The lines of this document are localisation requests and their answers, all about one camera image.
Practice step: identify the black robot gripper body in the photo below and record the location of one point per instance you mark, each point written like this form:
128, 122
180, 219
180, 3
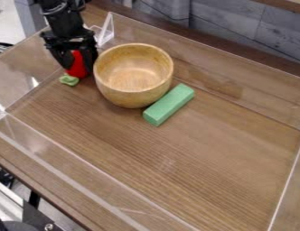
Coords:
79, 40

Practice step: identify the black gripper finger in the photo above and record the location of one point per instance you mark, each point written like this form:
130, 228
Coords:
63, 57
88, 57

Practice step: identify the red plush fruit green leaf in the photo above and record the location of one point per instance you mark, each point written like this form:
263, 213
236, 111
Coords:
76, 72

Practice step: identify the wooden bowl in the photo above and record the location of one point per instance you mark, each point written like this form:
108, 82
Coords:
132, 74

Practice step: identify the green rectangular block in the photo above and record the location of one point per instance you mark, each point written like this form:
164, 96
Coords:
167, 105

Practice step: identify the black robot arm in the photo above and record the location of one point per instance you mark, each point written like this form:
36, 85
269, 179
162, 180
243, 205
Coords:
67, 35

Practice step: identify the black bracket with bolt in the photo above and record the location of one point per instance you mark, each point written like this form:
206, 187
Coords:
36, 219

